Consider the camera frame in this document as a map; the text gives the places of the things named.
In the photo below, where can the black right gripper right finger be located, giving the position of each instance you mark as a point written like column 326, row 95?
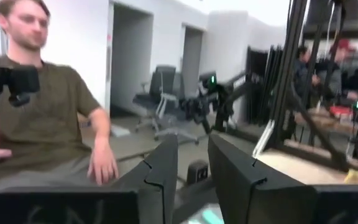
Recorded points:
column 244, row 193

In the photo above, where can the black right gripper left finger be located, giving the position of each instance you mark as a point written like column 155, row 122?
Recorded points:
column 154, row 193

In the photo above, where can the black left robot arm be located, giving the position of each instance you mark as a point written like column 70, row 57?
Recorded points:
column 210, row 99

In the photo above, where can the silver aluminium bar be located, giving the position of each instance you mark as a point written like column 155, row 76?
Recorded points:
column 264, row 138

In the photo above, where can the black office chair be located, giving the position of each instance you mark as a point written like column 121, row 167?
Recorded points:
column 158, row 96

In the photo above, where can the wooden workbench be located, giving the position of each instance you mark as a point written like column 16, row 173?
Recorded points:
column 337, row 124

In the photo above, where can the person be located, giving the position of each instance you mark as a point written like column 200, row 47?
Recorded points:
column 337, row 71
column 48, row 109
column 304, row 71

